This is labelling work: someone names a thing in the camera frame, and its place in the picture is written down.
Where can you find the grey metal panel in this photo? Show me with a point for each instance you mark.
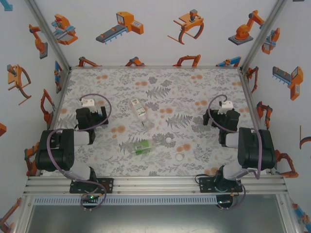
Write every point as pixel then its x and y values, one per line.
pixel 155 218

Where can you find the clear bottle green label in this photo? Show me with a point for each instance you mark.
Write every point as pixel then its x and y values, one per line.
pixel 142 146

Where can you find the circuit board with green light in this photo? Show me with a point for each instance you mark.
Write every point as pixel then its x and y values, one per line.
pixel 91 197
pixel 224 202

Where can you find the floral table cloth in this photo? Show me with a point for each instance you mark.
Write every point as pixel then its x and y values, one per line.
pixel 85 80

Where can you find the aluminium table edge rail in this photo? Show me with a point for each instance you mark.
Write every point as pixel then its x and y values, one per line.
pixel 155 67
pixel 55 116
pixel 250 99

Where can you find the aluminium frame post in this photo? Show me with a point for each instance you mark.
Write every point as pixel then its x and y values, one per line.
pixel 48 36
pixel 23 216
pixel 288 213
pixel 263 36

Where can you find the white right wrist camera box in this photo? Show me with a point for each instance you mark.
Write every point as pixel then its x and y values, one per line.
pixel 226 105

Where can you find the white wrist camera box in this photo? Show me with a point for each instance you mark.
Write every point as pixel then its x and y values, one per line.
pixel 226 105
pixel 88 103

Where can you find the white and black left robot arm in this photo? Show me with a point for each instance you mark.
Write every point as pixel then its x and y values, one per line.
pixel 56 150

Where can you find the white bottle cap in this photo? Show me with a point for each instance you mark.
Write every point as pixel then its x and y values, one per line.
pixel 179 157
pixel 168 140

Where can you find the clear bottle white-green label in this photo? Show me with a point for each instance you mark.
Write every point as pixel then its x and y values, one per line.
pixel 138 109

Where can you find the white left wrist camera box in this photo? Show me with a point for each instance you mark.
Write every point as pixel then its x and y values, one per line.
pixel 88 103

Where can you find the wide aluminium base rail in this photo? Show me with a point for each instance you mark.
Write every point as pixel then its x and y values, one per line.
pixel 155 185

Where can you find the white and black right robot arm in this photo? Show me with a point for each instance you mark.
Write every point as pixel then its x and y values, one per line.
pixel 255 150

